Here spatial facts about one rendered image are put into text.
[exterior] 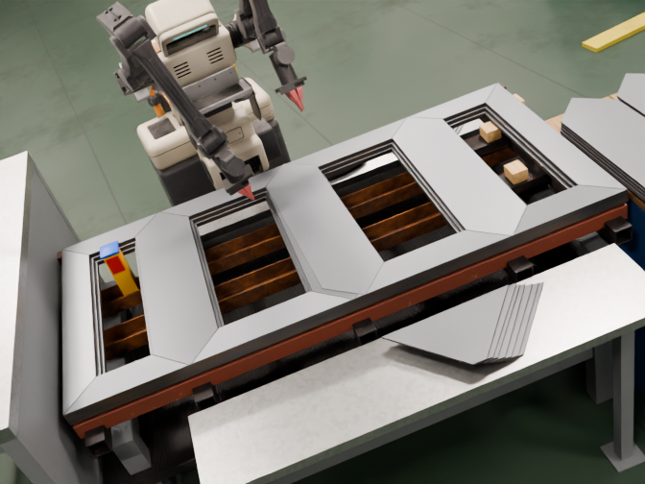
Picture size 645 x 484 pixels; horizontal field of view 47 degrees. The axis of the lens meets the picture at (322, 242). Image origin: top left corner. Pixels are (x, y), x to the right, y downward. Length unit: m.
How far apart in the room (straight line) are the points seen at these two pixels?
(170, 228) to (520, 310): 1.12
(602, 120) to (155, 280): 1.41
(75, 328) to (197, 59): 1.01
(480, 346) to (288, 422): 0.49
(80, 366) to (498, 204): 1.21
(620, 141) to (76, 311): 1.64
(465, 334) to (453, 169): 0.61
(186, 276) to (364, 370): 0.62
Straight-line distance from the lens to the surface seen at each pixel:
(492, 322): 1.88
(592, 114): 2.45
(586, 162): 2.24
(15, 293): 2.12
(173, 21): 2.56
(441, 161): 2.32
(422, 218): 2.39
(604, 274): 2.04
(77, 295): 2.34
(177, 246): 2.33
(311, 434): 1.81
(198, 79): 2.69
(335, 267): 2.02
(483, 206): 2.11
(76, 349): 2.16
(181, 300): 2.12
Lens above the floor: 2.15
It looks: 38 degrees down
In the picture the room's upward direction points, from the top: 18 degrees counter-clockwise
